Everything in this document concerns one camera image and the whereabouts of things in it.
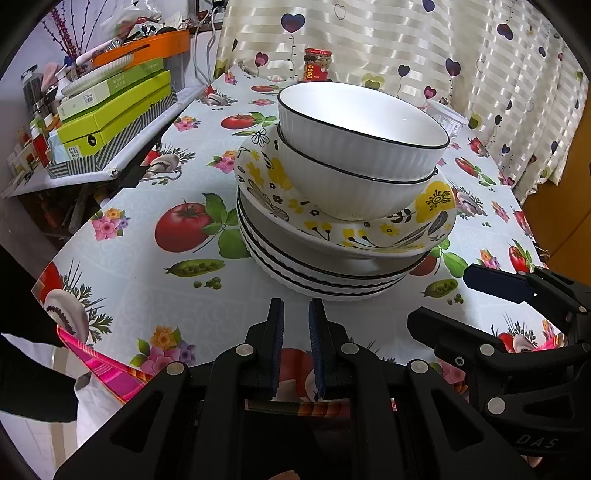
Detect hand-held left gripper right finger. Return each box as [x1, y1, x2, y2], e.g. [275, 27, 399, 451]
[308, 298, 522, 480]

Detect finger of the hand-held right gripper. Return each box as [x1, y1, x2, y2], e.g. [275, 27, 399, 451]
[406, 306, 522, 370]
[463, 264, 591, 319]

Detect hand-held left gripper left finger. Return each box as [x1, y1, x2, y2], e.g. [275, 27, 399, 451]
[53, 298, 286, 480]

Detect yellow floral bowl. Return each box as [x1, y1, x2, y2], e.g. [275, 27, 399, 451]
[234, 127, 457, 261]

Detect large white ribbed bowl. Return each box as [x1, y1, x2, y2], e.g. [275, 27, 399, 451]
[276, 124, 439, 221]

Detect small white ribbed bowl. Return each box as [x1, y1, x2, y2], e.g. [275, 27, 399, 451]
[278, 82, 450, 181]

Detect brown wooden cabinet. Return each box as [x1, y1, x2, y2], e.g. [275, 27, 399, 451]
[522, 180, 591, 287]

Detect vegetable print tablecloth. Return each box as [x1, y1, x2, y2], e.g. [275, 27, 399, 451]
[31, 65, 568, 407]

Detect pink plaid cloth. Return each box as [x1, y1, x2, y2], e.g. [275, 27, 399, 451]
[55, 323, 568, 416]

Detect white plastic tub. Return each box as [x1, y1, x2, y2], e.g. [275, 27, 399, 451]
[426, 99, 468, 138]

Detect grey striped box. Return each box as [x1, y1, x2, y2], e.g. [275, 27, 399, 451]
[46, 99, 181, 179]

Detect heart print curtain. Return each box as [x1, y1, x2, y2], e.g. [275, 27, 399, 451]
[213, 0, 587, 204]

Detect red label sauce jar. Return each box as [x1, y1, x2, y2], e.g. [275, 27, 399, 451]
[303, 47, 333, 84]

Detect lime green box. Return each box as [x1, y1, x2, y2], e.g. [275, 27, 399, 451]
[58, 82, 178, 149]

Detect dark clear container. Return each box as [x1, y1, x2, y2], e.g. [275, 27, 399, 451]
[164, 48, 191, 93]

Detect pale green box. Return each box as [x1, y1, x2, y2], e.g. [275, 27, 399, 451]
[56, 69, 171, 120]

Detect dark green flat box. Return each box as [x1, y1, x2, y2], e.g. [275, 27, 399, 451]
[104, 58, 167, 84]

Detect group of small bottles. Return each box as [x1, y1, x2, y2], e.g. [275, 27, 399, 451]
[7, 115, 61, 178]

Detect orange tray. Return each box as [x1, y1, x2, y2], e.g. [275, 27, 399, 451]
[91, 30, 191, 70]

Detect white oval dish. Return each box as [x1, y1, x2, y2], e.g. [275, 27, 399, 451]
[60, 53, 137, 95]

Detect glass jar black lid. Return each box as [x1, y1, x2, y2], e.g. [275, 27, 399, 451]
[21, 68, 47, 114]

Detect pile of plastic packets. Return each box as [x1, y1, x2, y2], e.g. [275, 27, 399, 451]
[92, 0, 185, 51]

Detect purple flower branches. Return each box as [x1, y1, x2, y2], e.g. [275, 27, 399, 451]
[44, 0, 95, 61]

